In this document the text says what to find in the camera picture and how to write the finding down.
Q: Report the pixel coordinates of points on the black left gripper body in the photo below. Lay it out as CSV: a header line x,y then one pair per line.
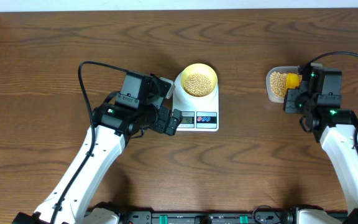
x,y
159,125

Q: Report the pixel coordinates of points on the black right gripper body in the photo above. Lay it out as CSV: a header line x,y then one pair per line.
x,y
294,101

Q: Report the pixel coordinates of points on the yellow measuring scoop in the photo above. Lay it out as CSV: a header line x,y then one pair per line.
x,y
293,81

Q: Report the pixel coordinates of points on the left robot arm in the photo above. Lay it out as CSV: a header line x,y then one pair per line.
x,y
123,115

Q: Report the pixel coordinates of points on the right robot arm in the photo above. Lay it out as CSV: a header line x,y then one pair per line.
x,y
318,101

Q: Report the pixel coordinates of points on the white kitchen scale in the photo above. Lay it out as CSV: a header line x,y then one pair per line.
x,y
199,113

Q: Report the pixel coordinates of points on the soybeans in bowl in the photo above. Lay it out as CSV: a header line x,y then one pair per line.
x,y
198,85

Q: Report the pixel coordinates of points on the yellow bowl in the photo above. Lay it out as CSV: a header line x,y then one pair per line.
x,y
201,69

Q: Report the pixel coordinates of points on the soybeans in container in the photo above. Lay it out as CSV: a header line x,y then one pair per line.
x,y
278,83

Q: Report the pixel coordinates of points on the clear plastic container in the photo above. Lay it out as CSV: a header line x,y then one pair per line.
x,y
287,69

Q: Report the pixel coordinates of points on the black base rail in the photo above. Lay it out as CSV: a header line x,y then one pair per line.
x,y
108,213

